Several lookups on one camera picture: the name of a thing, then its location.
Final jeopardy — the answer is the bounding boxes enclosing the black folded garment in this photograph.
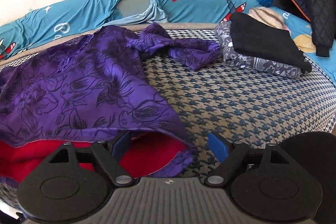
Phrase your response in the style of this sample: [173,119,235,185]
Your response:
[230,12,312,73]

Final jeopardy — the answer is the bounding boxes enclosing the light blue side bumper cover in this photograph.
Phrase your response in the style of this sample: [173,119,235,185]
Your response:
[283,7,336,77]

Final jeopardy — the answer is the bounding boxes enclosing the grey foam bed bumper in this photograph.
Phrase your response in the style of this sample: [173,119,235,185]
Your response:
[118,0,155,17]

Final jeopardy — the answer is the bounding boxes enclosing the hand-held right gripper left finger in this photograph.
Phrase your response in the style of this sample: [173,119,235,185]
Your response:
[42,132,137,186]

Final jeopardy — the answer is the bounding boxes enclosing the grey patterned folded garment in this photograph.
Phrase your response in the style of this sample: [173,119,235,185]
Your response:
[215,21,302,79]

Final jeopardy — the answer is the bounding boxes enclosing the beige striped knit garment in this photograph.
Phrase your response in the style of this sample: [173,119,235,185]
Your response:
[248,7,292,30]

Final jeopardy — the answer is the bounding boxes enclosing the teal airplane print bumper cover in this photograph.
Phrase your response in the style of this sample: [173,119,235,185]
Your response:
[0,0,130,59]

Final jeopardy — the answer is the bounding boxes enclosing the purple floral garment red lining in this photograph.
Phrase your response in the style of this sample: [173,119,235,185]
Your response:
[0,22,221,184]

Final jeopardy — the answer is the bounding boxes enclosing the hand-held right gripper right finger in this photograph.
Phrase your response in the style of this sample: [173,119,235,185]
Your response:
[203,132,290,186]

